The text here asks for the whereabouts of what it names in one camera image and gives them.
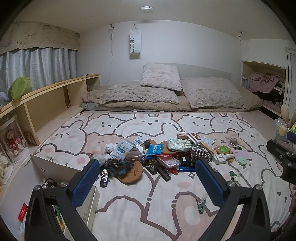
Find white charger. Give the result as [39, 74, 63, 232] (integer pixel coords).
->
[212, 154, 228, 165]

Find clear plastic wrap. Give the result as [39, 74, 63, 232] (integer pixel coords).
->
[92, 153, 112, 163]

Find doll in clear case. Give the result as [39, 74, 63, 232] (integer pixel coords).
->
[0, 113, 29, 163]

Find black earphones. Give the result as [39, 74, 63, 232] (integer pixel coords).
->
[42, 178, 58, 188]

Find fluffy beige pillow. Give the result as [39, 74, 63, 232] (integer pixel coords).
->
[140, 62, 183, 91]

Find white wall cable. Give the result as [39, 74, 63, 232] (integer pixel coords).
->
[109, 24, 115, 84]

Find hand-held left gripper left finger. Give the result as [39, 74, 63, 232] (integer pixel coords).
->
[24, 159, 101, 241]

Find pale purple plush toy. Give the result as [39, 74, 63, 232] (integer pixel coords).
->
[0, 91, 11, 108]

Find cork coaster with holes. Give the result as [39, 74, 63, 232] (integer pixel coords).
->
[143, 138, 158, 149]

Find blue foil packet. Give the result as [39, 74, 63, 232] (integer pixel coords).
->
[146, 144, 164, 156]

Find red packet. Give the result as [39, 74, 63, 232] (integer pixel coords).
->
[18, 203, 28, 222]

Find white face mask packet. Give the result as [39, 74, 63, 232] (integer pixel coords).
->
[112, 138, 136, 159]

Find green plush cushion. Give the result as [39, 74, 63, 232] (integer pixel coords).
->
[8, 76, 32, 101]

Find quilted beige pillow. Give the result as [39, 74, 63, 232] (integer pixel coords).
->
[99, 84, 179, 105]
[181, 77, 247, 109]

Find long wooden box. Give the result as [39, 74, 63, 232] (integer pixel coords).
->
[199, 142, 215, 154]

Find purple notepad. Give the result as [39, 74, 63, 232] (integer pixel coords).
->
[232, 149, 250, 161]

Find white cardboard box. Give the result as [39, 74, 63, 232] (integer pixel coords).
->
[17, 154, 100, 241]

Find printed round cork coaster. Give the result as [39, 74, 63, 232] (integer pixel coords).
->
[116, 161, 144, 186]

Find white comb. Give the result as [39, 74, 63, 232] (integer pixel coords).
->
[186, 133, 201, 145]

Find white closet niche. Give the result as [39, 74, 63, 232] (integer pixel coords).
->
[242, 61, 287, 116]

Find brown fluffy scrunchie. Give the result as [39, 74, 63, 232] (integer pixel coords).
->
[129, 150, 145, 161]

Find long black remote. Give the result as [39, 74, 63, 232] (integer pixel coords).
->
[155, 166, 172, 181]

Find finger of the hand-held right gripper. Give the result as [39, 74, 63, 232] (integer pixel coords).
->
[266, 139, 296, 163]

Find floral fabric pouch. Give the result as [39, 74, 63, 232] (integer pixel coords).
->
[167, 138, 193, 153]

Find small white packet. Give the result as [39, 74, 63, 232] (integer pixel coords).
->
[133, 136, 148, 146]

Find white flower ornament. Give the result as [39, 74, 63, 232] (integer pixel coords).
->
[0, 154, 14, 183]

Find black wire basket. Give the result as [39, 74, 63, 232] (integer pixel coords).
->
[190, 149, 213, 164]

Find green topped round coaster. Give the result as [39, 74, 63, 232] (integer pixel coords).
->
[215, 144, 233, 155]

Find beige valance with drawings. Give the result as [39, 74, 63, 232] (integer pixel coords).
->
[0, 21, 81, 55]

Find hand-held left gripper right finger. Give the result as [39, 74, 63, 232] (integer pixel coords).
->
[195, 159, 271, 241]

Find clear plastic container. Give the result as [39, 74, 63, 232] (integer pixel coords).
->
[274, 118, 294, 149]

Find pile of pink clothes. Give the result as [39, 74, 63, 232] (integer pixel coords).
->
[245, 72, 285, 93]

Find grey curtain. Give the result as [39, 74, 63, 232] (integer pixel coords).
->
[0, 47, 78, 93]

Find white louvre door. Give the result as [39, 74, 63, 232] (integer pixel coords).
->
[283, 47, 296, 116]

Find wooden bedside shelf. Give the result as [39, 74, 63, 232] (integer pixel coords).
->
[0, 74, 100, 146]

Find hanging white paper bag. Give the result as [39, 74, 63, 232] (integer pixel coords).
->
[129, 23, 142, 59]

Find clear plastic case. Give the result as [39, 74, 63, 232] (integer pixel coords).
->
[157, 154, 181, 169]

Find bunny printed blanket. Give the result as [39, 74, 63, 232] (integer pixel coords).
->
[35, 111, 292, 241]

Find dark braided scrunchies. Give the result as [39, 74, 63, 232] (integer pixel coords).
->
[103, 159, 133, 176]

